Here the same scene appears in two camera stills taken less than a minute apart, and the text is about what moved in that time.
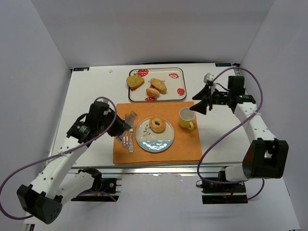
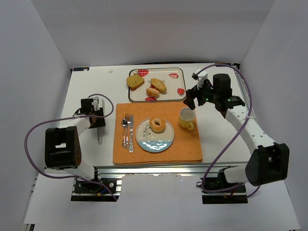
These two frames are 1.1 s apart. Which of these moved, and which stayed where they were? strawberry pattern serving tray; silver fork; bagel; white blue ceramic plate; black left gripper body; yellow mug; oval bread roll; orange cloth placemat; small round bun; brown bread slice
Moved: black left gripper body
Stayed: oval bread roll; bagel; silver fork; white blue ceramic plate; orange cloth placemat; brown bread slice; small round bun; yellow mug; strawberry pattern serving tray
